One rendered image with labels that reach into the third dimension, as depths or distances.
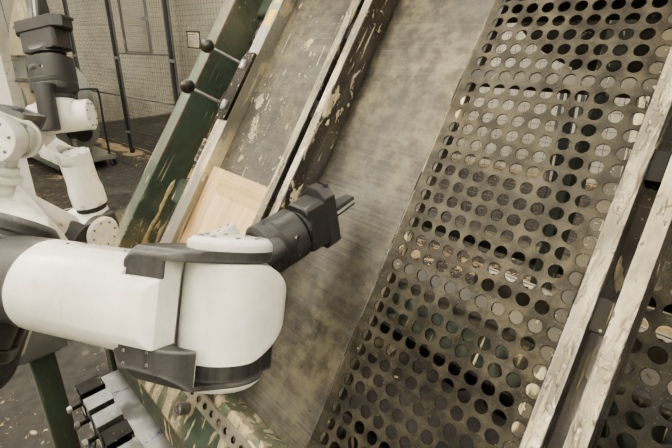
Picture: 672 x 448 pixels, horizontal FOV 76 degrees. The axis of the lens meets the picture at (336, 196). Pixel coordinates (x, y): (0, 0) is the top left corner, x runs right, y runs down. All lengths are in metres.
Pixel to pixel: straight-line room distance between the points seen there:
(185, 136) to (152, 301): 1.06
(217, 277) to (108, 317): 0.09
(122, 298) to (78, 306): 0.05
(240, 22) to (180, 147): 0.44
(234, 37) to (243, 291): 1.17
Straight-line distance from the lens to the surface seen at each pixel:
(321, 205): 0.71
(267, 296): 0.40
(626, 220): 0.59
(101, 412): 1.20
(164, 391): 1.07
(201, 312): 0.39
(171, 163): 1.41
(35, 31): 1.11
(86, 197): 1.11
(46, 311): 0.46
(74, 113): 1.05
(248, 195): 1.03
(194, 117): 1.42
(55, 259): 0.46
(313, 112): 0.91
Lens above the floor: 1.55
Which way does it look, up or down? 20 degrees down
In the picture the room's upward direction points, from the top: straight up
